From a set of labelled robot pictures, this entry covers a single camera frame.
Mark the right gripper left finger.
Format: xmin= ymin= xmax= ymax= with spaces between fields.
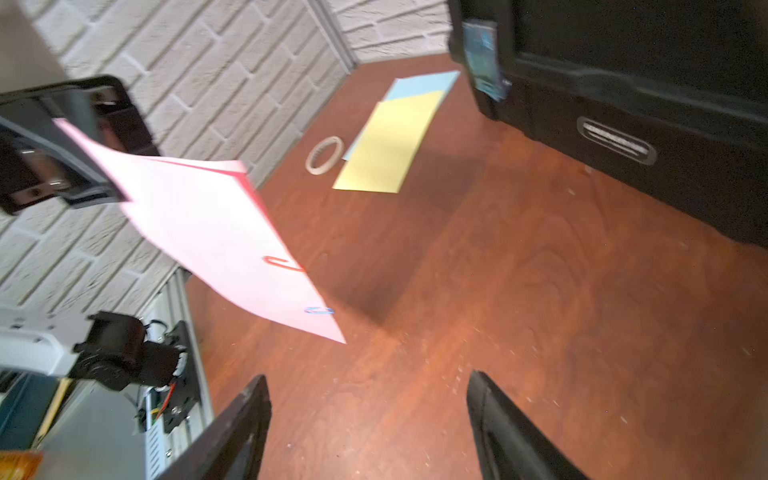
xmin=160 ymin=375 xmax=272 ymax=480

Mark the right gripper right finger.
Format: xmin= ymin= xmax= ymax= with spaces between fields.
xmin=466 ymin=371 xmax=587 ymax=480

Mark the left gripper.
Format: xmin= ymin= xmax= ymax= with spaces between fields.
xmin=1 ymin=75 xmax=159 ymax=215

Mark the pink paper sheet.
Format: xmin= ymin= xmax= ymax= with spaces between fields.
xmin=55 ymin=118 xmax=345 ymax=343

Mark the red paperclip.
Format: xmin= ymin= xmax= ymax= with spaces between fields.
xmin=262 ymin=256 xmax=304 ymax=272

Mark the yellow paper sheet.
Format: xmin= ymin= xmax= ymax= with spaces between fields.
xmin=333 ymin=91 xmax=442 ymax=194

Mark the light blue paper sheet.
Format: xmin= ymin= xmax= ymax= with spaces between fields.
xmin=342 ymin=71 xmax=459 ymax=161

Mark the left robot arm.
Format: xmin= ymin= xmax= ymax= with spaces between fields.
xmin=1 ymin=75 xmax=180 ymax=391

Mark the orange drink bottle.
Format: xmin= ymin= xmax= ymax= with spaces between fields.
xmin=0 ymin=451 xmax=43 ymax=480

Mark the clear tape roll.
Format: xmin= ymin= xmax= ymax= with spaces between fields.
xmin=305 ymin=136 xmax=345 ymax=176

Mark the black plastic toolbox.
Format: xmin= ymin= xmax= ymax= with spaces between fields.
xmin=448 ymin=1 xmax=767 ymax=246

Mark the aluminium front rail frame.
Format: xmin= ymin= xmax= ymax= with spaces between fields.
xmin=139 ymin=268 xmax=214 ymax=479

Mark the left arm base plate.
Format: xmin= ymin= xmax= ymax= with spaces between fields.
xmin=137 ymin=321 xmax=202 ymax=434

